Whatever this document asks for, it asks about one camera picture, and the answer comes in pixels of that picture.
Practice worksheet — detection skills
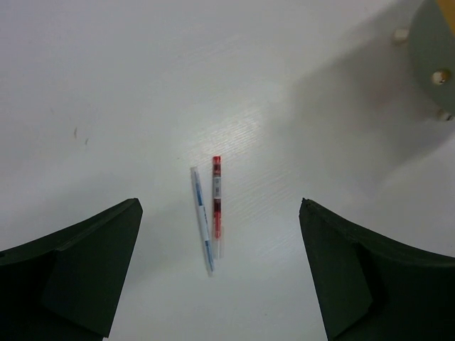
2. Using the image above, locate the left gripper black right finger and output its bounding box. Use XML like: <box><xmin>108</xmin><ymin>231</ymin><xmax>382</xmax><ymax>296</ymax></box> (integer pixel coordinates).
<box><xmin>299</xmin><ymin>199</ymin><xmax>454</xmax><ymax>340</ymax></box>

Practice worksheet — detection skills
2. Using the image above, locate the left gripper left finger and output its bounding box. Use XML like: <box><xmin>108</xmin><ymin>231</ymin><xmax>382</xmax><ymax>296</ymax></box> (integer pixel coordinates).
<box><xmin>1</xmin><ymin>198</ymin><xmax>143</xmax><ymax>340</ymax></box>

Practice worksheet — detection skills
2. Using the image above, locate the blue pen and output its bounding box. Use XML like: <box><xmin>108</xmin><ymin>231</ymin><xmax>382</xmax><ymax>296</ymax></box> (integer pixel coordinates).
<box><xmin>191</xmin><ymin>166</ymin><xmax>215</xmax><ymax>276</ymax></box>

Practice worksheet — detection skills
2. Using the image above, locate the round drawer organizer box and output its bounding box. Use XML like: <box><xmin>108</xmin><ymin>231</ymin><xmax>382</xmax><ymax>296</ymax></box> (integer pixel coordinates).
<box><xmin>392</xmin><ymin>1</ymin><xmax>454</xmax><ymax>121</ymax></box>

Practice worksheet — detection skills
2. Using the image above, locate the red pen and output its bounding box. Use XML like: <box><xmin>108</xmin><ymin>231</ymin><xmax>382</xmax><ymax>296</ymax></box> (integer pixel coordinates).
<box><xmin>213</xmin><ymin>156</ymin><xmax>223</xmax><ymax>259</ymax></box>

